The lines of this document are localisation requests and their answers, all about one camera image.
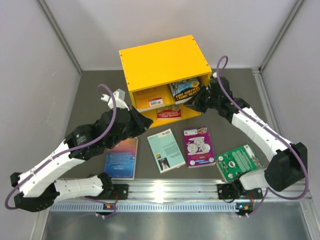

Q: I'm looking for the yellow wooden shelf box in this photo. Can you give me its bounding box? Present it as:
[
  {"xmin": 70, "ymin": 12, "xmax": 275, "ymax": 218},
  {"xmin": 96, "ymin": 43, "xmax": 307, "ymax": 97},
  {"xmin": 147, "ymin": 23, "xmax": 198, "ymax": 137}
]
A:
[{"xmin": 118, "ymin": 35, "xmax": 213, "ymax": 129}]

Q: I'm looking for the purple cartoon cover book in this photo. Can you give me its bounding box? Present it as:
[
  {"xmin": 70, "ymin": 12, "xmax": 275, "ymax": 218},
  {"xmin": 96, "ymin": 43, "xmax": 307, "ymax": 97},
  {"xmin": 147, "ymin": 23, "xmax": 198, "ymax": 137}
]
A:
[{"xmin": 183, "ymin": 126, "xmax": 216, "ymax": 168}]

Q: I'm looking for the light teal cover book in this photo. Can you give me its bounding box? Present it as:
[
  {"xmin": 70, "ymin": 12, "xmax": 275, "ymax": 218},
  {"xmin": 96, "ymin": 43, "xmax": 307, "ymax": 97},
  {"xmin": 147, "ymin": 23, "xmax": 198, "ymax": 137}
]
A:
[{"xmin": 147, "ymin": 128, "xmax": 186, "ymax": 174}]

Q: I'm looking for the red treehouse book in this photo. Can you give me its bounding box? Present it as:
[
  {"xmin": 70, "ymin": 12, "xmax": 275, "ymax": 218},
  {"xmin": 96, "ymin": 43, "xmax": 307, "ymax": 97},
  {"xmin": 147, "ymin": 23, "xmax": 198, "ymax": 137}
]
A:
[{"xmin": 157, "ymin": 104, "xmax": 182, "ymax": 120}]

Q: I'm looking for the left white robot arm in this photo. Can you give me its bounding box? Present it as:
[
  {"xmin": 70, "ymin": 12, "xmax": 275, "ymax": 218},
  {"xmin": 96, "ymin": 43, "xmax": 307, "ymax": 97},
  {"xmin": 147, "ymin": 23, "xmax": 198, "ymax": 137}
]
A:
[{"xmin": 9, "ymin": 106, "xmax": 153, "ymax": 212}]

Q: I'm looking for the blue sunset cover book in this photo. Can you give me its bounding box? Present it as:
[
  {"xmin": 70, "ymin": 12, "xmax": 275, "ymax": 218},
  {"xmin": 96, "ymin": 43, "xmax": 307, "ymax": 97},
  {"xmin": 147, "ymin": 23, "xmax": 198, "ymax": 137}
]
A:
[{"xmin": 104, "ymin": 137, "xmax": 138, "ymax": 180}]

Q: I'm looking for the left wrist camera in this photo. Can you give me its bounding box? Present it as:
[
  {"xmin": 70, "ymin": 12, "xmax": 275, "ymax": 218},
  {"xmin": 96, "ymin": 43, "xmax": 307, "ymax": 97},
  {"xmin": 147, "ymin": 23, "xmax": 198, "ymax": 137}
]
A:
[{"xmin": 100, "ymin": 89, "xmax": 129, "ymax": 110}]

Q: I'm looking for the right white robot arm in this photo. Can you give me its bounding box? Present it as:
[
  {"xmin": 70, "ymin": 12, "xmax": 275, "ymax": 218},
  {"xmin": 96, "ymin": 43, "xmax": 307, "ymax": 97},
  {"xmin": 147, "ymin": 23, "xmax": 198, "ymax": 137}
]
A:
[{"xmin": 184, "ymin": 77, "xmax": 309, "ymax": 200}]

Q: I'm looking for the aluminium mounting rail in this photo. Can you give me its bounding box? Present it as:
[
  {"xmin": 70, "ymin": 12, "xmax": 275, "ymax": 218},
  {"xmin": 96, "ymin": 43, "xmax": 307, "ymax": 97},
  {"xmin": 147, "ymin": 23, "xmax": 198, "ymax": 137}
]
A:
[{"xmin": 49, "ymin": 179, "xmax": 305, "ymax": 213}]

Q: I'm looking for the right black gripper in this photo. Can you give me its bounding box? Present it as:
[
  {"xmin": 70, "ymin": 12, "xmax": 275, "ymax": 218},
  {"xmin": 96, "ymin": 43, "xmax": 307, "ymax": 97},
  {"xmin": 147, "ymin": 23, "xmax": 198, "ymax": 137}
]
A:
[{"xmin": 183, "ymin": 84, "xmax": 220, "ymax": 114}]

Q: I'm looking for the green cover book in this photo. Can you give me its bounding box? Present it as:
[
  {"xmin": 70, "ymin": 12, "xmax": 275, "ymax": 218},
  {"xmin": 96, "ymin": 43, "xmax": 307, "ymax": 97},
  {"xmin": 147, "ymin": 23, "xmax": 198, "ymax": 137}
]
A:
[{"xmin": 215, "ymin": 144, "xmax": 264, "ymax": 183}]

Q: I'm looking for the orange Roald Dahl book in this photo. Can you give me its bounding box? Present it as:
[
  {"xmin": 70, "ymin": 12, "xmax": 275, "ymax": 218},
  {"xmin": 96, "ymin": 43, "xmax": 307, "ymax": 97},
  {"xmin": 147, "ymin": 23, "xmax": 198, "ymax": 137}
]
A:
[{"xmin": 133, "ymin": 87, "xmax": 165, "ymax": 112}]

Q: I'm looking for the black cover book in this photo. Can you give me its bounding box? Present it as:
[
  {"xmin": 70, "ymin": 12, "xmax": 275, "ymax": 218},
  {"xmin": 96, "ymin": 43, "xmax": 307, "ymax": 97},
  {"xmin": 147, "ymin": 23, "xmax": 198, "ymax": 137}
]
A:
[{"xmin": 168, "ymin": 77, "xmax": 201, "ymax": 104}]

